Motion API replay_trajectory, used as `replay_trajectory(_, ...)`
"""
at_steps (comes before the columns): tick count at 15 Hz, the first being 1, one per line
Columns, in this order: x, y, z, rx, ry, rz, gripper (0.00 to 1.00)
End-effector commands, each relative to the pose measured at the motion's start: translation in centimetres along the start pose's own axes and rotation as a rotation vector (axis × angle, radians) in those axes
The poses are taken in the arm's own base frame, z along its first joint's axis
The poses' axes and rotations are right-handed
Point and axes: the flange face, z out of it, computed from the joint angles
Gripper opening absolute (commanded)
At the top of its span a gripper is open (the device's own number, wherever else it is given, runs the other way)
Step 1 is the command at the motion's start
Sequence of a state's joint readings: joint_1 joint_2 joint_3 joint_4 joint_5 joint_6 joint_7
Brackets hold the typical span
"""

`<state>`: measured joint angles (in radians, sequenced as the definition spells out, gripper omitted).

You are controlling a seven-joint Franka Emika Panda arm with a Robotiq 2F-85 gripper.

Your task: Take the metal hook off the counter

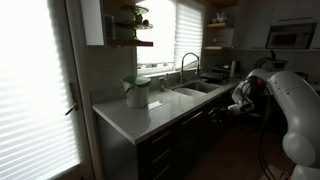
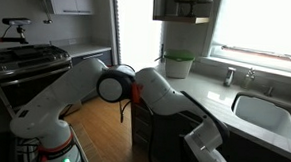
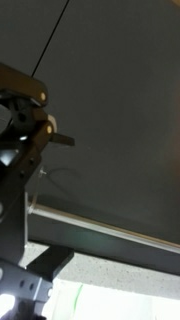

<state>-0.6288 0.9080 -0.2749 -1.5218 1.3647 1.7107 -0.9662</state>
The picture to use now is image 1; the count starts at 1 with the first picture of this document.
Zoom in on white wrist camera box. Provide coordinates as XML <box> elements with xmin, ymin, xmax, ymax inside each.
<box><xmin>228</xmin><ymin>101</ymin><xmax>255</xmax><ymax>116</ymax></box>

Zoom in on white microwave oven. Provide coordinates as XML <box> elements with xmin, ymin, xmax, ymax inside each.
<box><xmin>265</xmin><ymin>23</ymin><xmax>318</xmax><ymax>50</ymax></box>

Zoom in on wooden wall shelf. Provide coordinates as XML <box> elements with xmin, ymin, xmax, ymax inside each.
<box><xmin>203</xmin><ymin>0</ymin><xmax>240</xmax><ymax>8</ymax></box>
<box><xmin>206</xmin><ymin>22</ymin><xmax>235</xmax><ymax>30</ymax></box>
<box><xmin>204</xmin><ymin>45</ymin><xmax>224</xmax><ymax>51</ymax></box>

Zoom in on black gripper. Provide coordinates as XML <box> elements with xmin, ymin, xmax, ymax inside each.
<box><xmin>208</xmin><ymin>105</ymin><xmax>234</xmax><ymax>123</ymax></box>

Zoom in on small framed picture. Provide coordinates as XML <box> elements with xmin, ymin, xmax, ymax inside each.
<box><xmin>105</xmin><ymin>13</ymin><xmax>116</xmax><ymax>40</ymax></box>

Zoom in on long silver cabinet handle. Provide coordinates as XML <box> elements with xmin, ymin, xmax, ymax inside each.
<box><xmin>180</xmin><ymin>110</ymin><xmax>204</xmax><ymax>126</ymax></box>

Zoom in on chrome soap dispenser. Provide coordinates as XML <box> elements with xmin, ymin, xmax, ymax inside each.
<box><xmin>159</xmin><ymin>73</ymin><xmax>170</xmax><ymax>92</ymax></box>

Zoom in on dark kitchen counter cabinet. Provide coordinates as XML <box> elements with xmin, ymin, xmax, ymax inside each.
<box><xmin>94</xmin><ymin>89</ymin><xmax>241</xmax><ymax>180</ymax></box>

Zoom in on kitchen window with blind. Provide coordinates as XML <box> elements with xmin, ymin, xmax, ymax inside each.
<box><xmin>136</xmin><ymin>0</ymin><xmax>206</xmax><ymax>77</ymax></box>

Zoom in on dark dish rack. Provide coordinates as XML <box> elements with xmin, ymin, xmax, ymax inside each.
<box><xmin>199</xmin><ymin>67</ymin><xmax>231</xmax><ymax>84</ymax></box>

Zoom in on silver drawer handle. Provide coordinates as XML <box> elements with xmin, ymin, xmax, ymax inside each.
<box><xmin>153</xmin><ymin>165</ymin><xmax>171</xmax><ymax>180</ymax></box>
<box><xmin>151</xmin><ymin>130</ymin><xmax>173</xmax><ymax>144</ymax></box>
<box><xmin>152</xmin><ymin>148</ymin><xmax>172</xmax><ymax>164</ymax></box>

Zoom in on white paper towel roll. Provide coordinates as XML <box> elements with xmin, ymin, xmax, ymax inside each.
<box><xmin>229</xmin><ymin>59</ymin><xmax>238</xmax><ymax>78</ymax></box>

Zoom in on white wall cabinet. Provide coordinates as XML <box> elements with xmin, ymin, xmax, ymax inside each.
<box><xmin>269</xmin><ymin>0</ymin><xmax>320</xmax><ymax>26</ymax></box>

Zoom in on metal door handle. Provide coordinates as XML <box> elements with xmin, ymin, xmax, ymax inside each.
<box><xmin>64</xmin><ymin>82</ymin><xmax>80</xmax><ymax>116</ymax></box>

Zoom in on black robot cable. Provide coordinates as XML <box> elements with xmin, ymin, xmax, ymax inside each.
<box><xmin>239</xmin><ymin>78</ymin><xmax>278</xmax><ymax>180</ymax></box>

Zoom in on chrome arched faucet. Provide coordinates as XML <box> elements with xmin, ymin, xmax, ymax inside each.
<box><xmin>179</xmin><ymin>52</ymin><xmax>201</xmax><ymax>84</ymax></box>

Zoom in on white kitchen sink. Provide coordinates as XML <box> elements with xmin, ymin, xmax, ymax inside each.
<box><xmin>171</xmin><ymin>80</ymin><xmax>221</xmax><ymax>98</ymax></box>

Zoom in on glass door with blinds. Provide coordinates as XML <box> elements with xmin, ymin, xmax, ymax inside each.
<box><xmin>0</xmin><ymin>0</ymin><xmax>103</xmax><ymax>180</ymax></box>

